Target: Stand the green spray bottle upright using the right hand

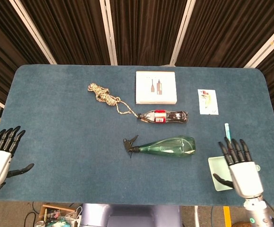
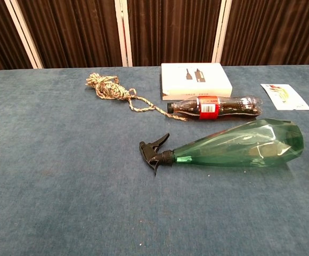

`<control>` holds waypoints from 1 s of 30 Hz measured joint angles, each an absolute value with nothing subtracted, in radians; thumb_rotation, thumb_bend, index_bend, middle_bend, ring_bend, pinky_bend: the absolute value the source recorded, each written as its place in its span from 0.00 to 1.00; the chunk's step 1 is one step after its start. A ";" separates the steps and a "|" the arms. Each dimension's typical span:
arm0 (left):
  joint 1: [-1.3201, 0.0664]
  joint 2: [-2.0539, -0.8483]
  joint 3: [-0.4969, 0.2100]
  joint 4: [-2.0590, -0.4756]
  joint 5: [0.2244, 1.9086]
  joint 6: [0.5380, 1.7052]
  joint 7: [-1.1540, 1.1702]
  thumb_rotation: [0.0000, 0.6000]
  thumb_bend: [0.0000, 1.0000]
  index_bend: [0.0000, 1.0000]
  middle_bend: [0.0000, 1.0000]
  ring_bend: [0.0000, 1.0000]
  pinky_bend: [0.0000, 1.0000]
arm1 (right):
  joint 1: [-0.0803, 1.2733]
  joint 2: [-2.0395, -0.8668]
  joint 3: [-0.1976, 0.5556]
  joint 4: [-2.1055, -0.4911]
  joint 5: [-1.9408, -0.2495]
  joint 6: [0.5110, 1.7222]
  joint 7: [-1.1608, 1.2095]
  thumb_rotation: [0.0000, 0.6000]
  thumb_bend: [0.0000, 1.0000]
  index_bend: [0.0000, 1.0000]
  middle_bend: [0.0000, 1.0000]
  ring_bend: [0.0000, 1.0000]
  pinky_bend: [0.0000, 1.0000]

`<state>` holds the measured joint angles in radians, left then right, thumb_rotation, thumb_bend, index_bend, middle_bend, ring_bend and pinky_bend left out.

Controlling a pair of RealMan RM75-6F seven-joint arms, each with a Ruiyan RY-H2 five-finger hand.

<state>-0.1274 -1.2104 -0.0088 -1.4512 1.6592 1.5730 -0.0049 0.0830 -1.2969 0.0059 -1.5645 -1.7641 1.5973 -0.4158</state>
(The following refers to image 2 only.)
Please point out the blue felt table cover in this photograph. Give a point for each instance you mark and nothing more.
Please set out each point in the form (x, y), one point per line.
(64, 173)

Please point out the cola bottle with red label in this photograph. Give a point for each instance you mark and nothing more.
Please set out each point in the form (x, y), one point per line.
(207, 108)

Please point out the white flat cardboard box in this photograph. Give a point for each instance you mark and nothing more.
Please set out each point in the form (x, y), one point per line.
(194, 77)

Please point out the white printed packet card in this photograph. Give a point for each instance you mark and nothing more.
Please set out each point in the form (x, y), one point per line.
(285, 97)

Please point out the green glass bottle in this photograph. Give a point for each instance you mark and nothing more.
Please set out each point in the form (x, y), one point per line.
(237, 149)

